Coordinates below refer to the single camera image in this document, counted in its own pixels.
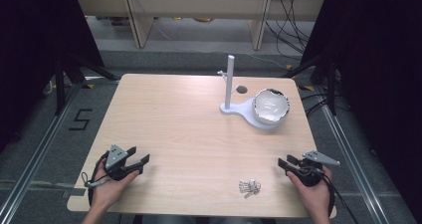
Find dark curtain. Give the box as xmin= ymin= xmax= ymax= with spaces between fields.
xmin=0 ymin=0 xmax=106 ymax=153
xmin=299 ymin=0 xmax=422 ymax=224

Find aluminium floor rail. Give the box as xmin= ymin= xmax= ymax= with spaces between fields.
xmin=318 ymin=101 xmax=392 ymax=224
xmin=0 ymin=83 xmax=83 ymax=224

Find black hanging cables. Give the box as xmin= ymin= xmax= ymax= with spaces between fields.
xmin=264 ymin=0 xmax=316 ymax=61

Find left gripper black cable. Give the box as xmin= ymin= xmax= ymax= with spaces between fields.
xmin=81 ymin=149 xmax=112 ymax=208

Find crumpled silver foil bowl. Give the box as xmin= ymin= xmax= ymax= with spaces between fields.
xmin=252 ymin=88 xmax=291 ymax=125

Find black floor cables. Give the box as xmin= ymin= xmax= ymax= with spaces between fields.
xmin=299 ymin=92 xmax=333 ymax=117

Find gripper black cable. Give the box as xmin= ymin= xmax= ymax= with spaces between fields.
xmin=318 ymin=170 xmax=360 ymax=224
xmin=81 ymin=149 xmax=112 ymax=208

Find person's left hand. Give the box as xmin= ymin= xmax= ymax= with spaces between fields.
xmin=90 ymin=159 xmax=141 ymax=212

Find white jewelry stand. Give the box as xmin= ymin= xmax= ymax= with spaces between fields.
xmin=217 ymin=54 xmax=291 ymax=131

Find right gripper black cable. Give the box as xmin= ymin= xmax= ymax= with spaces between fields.
xmin=318 ymin=170 xmax=360 ymax=224

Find person's right hand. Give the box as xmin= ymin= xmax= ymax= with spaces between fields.
xmin=286 ymin=165 xmax=333 ymax=219

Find white floor cable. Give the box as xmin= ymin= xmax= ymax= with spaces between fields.
xmin=246 ymin=52 xmax=289 ymax=71

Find black metal stand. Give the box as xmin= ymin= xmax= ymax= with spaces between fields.
xmin=52 ymin=50 xmax=121 ymax=116
xmin=281 ymin=50 xmax=338 ymax=117

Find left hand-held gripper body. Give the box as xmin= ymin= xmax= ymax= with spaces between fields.
xmin=99 ymin=143 xmax=141 ymax=182

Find beige shelf unit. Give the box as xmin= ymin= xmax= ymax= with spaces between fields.
xmin=73 ymin=0 xmax=328 ymax=51

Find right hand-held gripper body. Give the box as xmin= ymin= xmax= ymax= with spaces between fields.
xmin=292 ymin=149 xmax=341 ymax=188

